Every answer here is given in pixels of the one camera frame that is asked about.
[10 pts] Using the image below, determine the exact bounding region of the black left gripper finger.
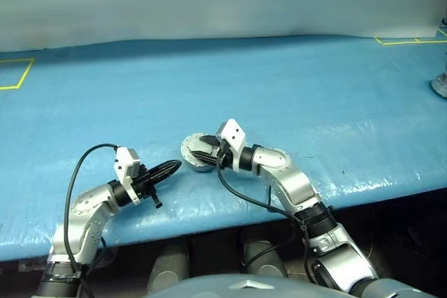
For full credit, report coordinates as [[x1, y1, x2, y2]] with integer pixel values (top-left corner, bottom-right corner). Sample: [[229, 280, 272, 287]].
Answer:
[[148, 160, 183, 178], [153, 166, 179, 188]]

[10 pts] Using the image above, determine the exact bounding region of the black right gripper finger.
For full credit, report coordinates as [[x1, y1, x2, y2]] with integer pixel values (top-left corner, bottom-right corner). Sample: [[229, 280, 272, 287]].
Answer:
[[191, 151, 221, 166], [200, 134, 222, 147]]

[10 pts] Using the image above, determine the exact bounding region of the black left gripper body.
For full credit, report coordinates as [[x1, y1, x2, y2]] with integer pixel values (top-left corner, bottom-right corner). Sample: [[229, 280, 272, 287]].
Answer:
[[134, 165, 163, 209]]

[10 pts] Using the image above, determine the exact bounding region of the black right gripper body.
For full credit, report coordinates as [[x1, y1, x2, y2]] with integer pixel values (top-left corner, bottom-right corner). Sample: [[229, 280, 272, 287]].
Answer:
[[216, 139, 234, 170]]

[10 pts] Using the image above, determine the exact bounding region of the grey round metal part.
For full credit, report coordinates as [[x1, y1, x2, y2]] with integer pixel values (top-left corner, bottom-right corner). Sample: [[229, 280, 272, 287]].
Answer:
[[180, 133, 220, 174]]

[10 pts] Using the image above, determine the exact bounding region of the silver motor cover circuit board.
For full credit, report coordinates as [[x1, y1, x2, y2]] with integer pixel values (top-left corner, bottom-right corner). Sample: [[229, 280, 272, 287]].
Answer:
[[180, 133, 210, 163]]

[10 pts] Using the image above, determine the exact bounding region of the blue plastic table cover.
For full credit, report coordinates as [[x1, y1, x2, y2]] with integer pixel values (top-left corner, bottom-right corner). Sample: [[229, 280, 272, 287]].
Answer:
[[0, 35, 447, 263]]

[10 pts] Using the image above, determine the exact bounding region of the dark rounded grey shape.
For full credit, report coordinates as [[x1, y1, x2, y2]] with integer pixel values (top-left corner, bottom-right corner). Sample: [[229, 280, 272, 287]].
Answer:
[[242, 239, 288, 278], [148, 241, 190, 292]]

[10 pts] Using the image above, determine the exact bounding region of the grey-blue robot torso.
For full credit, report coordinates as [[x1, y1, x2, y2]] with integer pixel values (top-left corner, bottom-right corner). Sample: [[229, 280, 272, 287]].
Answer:
[[145, 274, 353, 298]]

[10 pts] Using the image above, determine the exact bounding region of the grey rounded object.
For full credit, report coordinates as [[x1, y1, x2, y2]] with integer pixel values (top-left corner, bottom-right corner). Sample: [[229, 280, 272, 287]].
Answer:
[[431, 71, 447, 98]]

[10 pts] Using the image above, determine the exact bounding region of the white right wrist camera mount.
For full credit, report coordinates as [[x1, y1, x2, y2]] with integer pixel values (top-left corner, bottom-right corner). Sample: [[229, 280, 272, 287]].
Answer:
[[215, 119, 247, 173]]

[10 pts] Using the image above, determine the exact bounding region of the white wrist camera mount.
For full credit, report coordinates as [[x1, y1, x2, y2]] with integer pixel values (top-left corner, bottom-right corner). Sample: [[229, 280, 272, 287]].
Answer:
[[114, 147, 142, 206], [215, 119, 247, 173]]

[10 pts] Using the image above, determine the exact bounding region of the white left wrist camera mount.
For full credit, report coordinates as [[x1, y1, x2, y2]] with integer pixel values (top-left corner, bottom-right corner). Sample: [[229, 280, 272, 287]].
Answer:
[[114, 147, 142, 206]]

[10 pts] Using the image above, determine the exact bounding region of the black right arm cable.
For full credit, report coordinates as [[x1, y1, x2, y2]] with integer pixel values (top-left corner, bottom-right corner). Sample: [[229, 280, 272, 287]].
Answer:
[[215, 158, 317, 283]]

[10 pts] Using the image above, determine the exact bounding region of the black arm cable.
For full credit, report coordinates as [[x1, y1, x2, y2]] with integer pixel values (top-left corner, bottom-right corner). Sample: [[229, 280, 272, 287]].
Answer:
[[64, 143, 119, 278], [215, 158, 317, 283]]

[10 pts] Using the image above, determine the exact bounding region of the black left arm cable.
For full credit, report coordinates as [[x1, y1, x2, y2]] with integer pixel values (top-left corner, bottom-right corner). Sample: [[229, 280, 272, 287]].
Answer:
[[64, 143, 119, 278]]

